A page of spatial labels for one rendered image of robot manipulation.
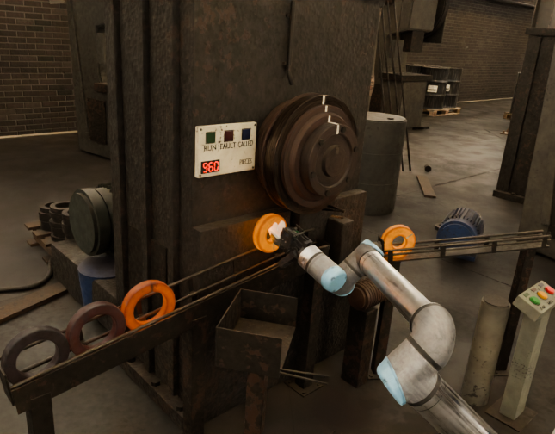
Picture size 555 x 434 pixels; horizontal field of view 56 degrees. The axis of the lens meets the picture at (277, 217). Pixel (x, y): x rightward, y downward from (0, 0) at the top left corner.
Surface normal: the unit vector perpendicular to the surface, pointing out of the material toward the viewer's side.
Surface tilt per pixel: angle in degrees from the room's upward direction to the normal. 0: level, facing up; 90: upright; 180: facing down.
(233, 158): 90
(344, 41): 90
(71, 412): 0
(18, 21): 90
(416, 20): 92
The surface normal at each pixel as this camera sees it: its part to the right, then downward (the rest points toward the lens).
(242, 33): 0.67, 0.29
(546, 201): -0.88, 0.11
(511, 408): -0.73, 0.18
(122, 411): 0.07, -0.94
